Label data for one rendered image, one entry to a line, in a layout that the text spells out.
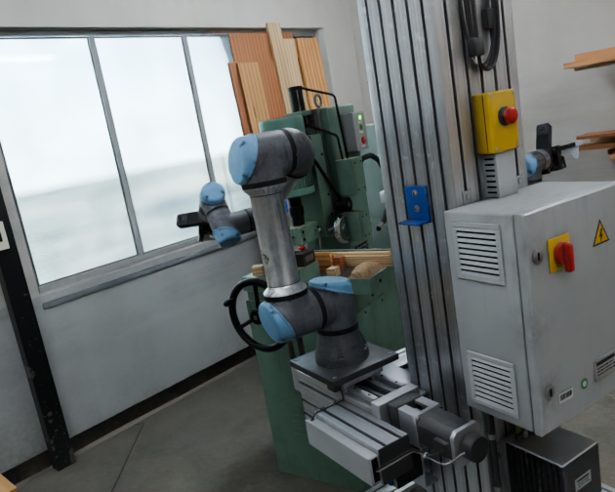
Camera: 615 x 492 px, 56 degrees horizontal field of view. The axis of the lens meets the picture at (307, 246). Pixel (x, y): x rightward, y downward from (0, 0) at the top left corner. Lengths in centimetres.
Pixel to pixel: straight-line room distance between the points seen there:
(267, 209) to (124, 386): 221
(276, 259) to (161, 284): 210
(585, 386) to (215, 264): 272
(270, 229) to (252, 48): 269
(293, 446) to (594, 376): 151
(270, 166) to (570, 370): 81
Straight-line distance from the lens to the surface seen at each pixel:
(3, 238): 302
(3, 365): 319
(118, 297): 339
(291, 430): 260
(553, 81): 420
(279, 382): 251
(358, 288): 211
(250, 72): 390
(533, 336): 125
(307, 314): 151
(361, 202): 260
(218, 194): 180
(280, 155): 145
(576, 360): 139
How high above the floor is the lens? 146
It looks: 12 degrees down
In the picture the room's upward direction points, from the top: 10 degrees counter-clockwise
